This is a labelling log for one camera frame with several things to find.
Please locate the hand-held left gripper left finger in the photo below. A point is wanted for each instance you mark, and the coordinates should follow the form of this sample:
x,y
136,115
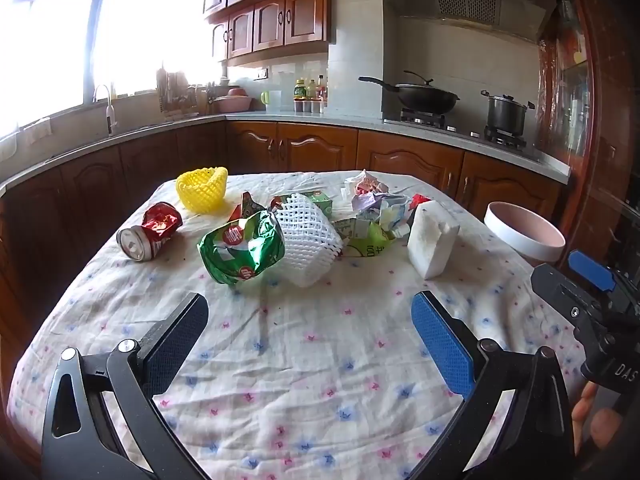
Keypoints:
x,y
170,350

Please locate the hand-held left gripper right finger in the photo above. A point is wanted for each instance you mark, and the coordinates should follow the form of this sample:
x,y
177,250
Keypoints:
x,y
440,340

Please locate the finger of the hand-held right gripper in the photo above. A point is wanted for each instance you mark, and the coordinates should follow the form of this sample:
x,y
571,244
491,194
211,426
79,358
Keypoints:
x,y
560,287
590,270

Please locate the pink trash bin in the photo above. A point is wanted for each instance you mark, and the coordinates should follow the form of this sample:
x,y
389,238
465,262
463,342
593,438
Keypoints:
x,y
525,234

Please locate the crushed green can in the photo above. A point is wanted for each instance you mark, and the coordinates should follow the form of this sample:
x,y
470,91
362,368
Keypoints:
x,y
235,255

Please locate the green drink pouch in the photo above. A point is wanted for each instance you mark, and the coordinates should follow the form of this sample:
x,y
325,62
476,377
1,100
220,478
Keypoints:
x,y
367,242

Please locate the person's right hand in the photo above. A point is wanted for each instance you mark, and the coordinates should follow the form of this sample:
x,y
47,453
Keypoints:
x,y
582,410

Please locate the white foam block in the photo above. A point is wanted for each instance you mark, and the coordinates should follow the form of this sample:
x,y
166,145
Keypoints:
x,y
430,245

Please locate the crushed red can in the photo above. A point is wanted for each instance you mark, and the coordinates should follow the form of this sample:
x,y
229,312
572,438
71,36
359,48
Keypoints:
x,y
150,232

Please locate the crumpled white green paper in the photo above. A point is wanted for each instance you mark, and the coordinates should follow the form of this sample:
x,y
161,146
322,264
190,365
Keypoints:
x,y
395,215

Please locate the crumpled pale purple paper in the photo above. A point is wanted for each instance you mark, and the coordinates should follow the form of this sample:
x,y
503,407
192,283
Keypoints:
x,y
367,204

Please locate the yellow foam fruit net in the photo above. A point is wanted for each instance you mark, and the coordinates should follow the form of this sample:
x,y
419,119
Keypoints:
x,y
200,192

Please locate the wooden glass door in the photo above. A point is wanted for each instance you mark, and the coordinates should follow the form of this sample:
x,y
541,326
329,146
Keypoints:
x,y
600,110

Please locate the red snack wrapper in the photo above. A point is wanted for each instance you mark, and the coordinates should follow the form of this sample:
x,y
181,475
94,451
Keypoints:
x,y
246,206

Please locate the white foam fruit net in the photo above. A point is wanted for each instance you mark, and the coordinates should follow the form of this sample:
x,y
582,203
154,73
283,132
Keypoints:
x,y
305,240

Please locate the crumpled white red packet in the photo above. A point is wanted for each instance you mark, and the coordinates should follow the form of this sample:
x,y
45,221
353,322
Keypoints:
x,y
365,182

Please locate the steel cooking pot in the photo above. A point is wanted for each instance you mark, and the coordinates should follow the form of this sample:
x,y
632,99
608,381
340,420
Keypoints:
x,y
505,115

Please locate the green juice carton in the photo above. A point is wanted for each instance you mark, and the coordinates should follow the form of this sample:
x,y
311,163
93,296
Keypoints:
x,y
320,203

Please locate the gas stove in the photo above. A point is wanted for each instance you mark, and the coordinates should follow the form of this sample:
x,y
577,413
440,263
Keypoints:
x,y
450,125

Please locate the black wok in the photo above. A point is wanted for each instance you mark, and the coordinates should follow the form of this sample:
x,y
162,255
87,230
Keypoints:
x,y
430,97

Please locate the wooden base cabinets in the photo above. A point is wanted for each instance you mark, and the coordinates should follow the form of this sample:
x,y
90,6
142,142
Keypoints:
x,y
310,147

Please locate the chrome faucet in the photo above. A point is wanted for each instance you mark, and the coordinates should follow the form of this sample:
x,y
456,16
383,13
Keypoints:
x,y
109,115

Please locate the pink basin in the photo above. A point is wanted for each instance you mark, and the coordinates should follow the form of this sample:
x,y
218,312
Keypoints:
x,y
232,103

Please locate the dish rack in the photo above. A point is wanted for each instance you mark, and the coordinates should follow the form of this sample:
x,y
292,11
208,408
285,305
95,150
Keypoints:
x,y
177,95

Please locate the group of condiment bottles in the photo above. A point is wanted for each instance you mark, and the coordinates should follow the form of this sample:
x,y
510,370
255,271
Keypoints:
x,y
310,95

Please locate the kitchen window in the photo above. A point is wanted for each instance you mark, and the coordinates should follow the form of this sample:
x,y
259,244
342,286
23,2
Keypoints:
x,y
75,45

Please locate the wooden upper cabinets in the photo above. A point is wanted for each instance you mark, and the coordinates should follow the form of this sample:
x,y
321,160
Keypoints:
x,y
270,20

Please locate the wall socket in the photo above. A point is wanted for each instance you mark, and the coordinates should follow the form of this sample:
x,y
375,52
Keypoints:
x,y
261,74

